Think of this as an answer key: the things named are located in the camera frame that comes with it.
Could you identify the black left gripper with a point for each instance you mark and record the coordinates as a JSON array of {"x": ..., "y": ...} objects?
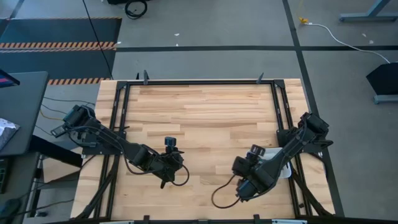
[{"x": 168, "y": 163}]

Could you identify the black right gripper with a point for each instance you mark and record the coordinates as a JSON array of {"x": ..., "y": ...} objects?
[{"x": 245, "y": 168}]

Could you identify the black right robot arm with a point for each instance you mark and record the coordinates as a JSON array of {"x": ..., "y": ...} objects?
[{"x": 295, "y": 140}]

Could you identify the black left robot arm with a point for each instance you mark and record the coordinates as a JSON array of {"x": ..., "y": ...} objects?
[{"x": 105, "y": 137}]

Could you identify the white plastic bin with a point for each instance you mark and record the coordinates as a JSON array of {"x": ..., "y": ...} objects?
[{"x": 284, "y": 171}]

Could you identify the yellow plug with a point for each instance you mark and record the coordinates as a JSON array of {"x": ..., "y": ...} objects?
[{"x": 303, "y": 20}]

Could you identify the grey desk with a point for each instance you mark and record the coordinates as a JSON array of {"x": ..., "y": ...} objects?
[{"x": 21, "y": 109}]

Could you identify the crumpled white bag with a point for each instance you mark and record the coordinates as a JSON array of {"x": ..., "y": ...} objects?
[{"x": 7, "y": 132}]

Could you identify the black box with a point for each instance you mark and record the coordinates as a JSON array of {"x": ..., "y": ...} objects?
[{"x": 384, "y": 79}]

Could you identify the black hazard-striped floor mat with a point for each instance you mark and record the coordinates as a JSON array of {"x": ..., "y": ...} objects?
[{"x": 59, "y": 46}]

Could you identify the laptop screen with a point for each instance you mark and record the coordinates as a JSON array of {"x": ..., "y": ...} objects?
[{"x": 7, "y": 79}]

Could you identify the grey table leg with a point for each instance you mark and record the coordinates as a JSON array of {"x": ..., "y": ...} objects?
[{"x": 370, "y": 15}]

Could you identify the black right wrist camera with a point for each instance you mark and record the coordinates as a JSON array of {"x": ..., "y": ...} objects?
[{"x": 257, "y": 151}]

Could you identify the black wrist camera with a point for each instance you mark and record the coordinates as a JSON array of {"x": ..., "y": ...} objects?
[
  {"x": 170, "y": 142},
  {"x": 257, "y": 151}
]

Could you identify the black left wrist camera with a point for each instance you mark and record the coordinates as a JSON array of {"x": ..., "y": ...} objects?
[{"x": 170, "y": 142}]

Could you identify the black metal table frame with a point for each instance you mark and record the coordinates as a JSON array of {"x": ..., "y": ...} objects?
[{"x": 276, "y": 102}]

